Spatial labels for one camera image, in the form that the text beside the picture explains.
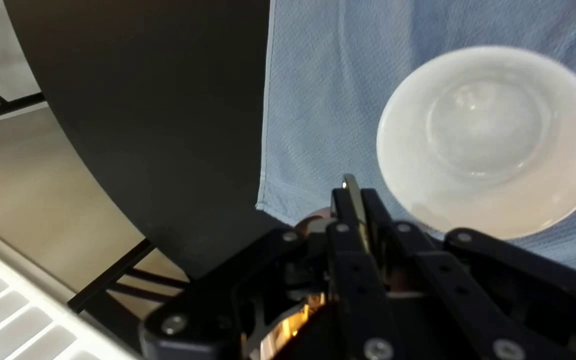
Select round black table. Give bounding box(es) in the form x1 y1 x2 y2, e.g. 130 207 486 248
4 0 285 281

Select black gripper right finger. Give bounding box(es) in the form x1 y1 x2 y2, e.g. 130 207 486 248
359 188 576 360

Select white vertical window blinds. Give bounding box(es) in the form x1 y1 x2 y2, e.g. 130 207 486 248
0 217 140 360

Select copper mug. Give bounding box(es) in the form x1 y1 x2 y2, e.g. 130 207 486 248
244 206 343 360

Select white ceramic bowl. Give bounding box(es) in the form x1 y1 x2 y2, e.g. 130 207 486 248
373 43 576 241

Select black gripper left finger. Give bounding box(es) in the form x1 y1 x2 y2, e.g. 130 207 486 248
137 173 404 360

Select blue cloth towel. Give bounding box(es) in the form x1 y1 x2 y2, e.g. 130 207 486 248
253 0 576 285

